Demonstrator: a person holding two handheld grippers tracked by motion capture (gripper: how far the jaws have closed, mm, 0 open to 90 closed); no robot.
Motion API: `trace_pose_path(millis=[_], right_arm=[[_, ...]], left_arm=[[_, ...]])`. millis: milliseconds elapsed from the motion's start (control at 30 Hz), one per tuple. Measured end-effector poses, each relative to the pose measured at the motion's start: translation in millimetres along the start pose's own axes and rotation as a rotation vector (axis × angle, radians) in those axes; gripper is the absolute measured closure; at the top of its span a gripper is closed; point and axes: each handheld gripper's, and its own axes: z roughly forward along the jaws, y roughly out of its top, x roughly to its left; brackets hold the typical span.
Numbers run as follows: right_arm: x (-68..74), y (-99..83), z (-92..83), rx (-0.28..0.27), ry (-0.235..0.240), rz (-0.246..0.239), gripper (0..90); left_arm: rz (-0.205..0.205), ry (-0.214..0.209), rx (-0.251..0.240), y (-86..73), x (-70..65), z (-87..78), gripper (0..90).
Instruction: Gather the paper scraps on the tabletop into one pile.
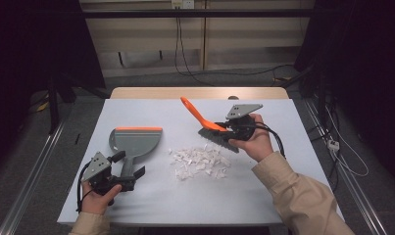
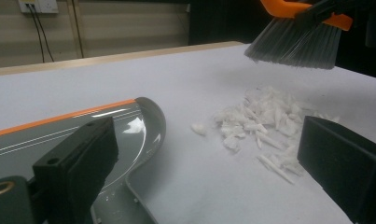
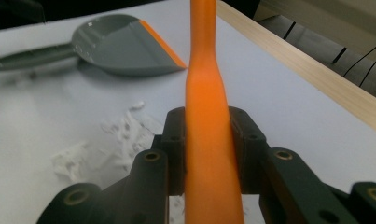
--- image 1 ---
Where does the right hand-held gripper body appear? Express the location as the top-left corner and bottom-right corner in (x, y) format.
(225, 103), (264, 142)

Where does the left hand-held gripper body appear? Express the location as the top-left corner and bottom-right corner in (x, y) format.
(81, 151), (135, 196)

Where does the grey dustpan with orange edge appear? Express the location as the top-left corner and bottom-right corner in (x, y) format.
(108, 126), (164, 179)

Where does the orange-handled grey brush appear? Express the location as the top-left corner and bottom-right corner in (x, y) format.
(180, 96), (240, 154)

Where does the pile of white paper scraps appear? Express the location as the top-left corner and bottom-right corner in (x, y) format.
(168, 143), (232, 181)

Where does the person's right hand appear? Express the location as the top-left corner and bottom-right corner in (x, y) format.
(228, 113), (273, 164)

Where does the person's left hand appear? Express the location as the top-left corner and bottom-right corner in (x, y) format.
(81, 180), (123, 215)

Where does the pale grey table mat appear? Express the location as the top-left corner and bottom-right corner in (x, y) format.
(57, 98), (346, 227)

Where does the black metal stand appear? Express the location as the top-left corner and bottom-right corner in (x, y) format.
(46, 74), (77, 135)

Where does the black horizontal bar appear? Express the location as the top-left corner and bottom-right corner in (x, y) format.
(81, 9), (317, 19)

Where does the black curtain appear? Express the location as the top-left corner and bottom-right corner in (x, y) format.
(0, 0), (106, 170)
(294, 0), (395, 187)

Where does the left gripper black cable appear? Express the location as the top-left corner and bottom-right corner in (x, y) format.
(75, 161), (92, 213)

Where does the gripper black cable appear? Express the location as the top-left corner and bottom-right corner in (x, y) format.
(253, 121), (287, 160)
(75, 161), (92, 213)

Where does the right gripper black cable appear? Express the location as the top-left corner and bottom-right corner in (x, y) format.
(253, 121), (287, 160)

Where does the metal floor rail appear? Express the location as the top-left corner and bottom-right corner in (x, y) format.
(302, 99), (389, 235)
(0, 121), (67, 235)

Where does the black hanging wall cable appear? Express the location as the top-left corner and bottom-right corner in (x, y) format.
(173, 16), (216, 87)

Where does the white floor cable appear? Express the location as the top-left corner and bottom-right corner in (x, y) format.
(325, 106), (370, 178)

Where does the white wall socket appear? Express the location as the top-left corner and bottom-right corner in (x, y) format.
(171, 0), (195, 10)

